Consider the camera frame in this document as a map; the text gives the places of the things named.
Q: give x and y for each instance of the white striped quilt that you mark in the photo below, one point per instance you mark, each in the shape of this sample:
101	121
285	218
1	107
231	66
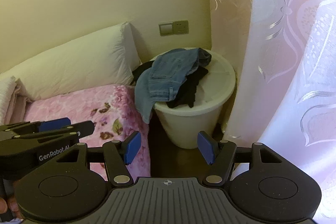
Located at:
8	92

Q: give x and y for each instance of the white embroidered sheer curtain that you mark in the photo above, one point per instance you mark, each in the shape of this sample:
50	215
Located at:
283	56

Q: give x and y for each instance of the wall switch and socket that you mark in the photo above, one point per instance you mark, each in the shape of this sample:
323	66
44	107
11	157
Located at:
181	26

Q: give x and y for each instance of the beige wall switch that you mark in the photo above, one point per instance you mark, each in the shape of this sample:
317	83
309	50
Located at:
166	29

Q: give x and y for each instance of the white laundry basket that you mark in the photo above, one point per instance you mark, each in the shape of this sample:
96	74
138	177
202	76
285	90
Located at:
183	129

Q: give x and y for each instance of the blue denim jeans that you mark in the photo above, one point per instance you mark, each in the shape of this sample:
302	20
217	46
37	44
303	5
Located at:
160	74

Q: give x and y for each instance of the cream white pillow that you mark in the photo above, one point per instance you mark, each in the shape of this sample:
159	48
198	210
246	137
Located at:
73	64

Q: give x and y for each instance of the black clothes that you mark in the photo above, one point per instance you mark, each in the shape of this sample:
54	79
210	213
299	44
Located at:
189	87

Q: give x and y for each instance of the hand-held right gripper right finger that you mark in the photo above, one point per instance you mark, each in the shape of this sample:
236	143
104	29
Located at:
206	146

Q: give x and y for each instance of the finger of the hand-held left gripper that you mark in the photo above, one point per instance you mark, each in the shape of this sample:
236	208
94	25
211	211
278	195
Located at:
56	124
84	127

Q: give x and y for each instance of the pink floral blanket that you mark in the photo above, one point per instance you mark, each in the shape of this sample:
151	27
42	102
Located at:
65	108

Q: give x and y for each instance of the person's left hand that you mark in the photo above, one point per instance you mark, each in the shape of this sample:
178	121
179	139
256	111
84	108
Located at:
13	207

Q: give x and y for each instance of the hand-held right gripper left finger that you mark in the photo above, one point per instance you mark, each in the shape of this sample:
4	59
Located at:
132	146

